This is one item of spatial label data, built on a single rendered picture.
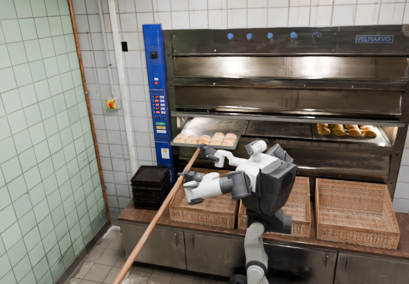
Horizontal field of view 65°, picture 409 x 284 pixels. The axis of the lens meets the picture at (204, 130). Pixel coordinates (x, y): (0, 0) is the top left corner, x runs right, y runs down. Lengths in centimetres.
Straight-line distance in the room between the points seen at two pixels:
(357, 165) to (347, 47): 97
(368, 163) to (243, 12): 158
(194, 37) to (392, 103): 161
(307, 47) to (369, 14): 45
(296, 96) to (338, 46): 48
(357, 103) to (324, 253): 118
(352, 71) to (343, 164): 78
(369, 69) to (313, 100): 45
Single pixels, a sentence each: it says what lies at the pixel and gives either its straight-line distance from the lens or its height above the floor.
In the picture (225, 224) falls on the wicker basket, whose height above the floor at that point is 62.
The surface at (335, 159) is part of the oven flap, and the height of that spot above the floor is 103.
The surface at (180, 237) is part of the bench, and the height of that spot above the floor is 46.
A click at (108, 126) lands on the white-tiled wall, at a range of 329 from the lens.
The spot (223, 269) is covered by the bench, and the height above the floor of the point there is 17.
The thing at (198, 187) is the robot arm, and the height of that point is 134.
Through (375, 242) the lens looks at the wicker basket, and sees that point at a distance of 278.
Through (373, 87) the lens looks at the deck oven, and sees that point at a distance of 276.
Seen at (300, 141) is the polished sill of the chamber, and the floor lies 118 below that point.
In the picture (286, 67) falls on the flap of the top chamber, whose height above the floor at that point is 180.
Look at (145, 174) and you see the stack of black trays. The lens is 299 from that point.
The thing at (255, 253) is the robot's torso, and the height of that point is 75.
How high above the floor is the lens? 230
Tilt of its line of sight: 22 degrees down
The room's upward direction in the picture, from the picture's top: 2 degrees counter-clockwise
